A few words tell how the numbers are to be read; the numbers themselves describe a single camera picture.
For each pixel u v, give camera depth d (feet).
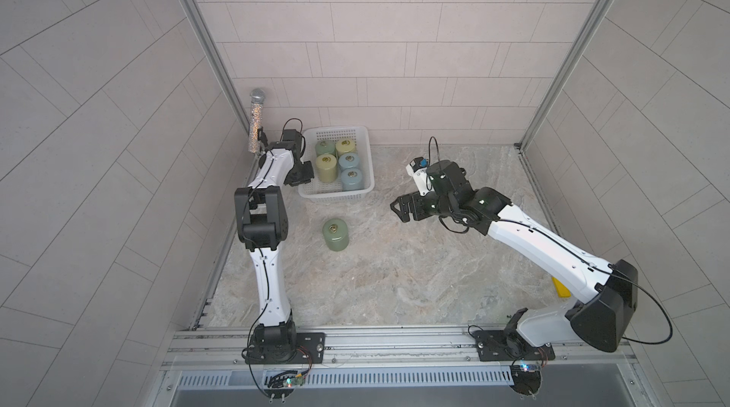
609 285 1.33
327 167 3.26
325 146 3.45
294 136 2.75
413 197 2.11
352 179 3.17
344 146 3.45
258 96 2.99
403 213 2.15
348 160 3.34
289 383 2.14
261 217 1.87
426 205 2.11
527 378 2.23
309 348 2.32
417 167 2.14
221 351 2.34
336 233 2.74
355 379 2.42
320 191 3.34
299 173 2.85
